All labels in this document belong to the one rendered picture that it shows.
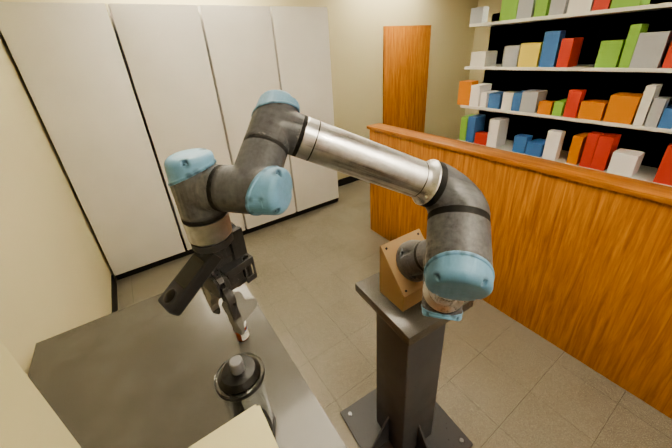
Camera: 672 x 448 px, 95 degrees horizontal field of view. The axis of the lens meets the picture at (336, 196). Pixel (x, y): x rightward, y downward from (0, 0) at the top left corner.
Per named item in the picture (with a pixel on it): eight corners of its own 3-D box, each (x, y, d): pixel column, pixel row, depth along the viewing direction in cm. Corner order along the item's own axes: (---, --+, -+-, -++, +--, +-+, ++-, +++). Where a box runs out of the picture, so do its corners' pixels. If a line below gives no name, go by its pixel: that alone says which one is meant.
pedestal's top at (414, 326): (413, 262, 142) (413, 255, 140) (472, 306, 116) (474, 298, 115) (355, 290, 128) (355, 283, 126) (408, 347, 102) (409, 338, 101)
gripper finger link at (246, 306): (269, 321, 62) (251, 282, 60) (244, 342, 58) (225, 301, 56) (261, 318, 64) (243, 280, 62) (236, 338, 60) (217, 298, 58)
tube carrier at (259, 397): (225, 432, 78) (204, 377, 69) (260, 398, 85) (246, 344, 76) (250, 465, 71) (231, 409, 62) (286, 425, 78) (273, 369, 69)
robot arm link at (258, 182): (287, 137, 46) (223, 136, 49) (268, 204, 41) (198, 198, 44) (302, 165, 53) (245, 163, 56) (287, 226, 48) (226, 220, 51)
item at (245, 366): (212, 383, 69) (205, 363, 67) (246, 354, 76) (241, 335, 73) (235, 410, 64) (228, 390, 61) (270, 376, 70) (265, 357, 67)
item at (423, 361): (406, 369, 190) (413, 248, 152) (473, 445, 152) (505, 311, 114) (340, 413, 169) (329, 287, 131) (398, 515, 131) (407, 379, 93)
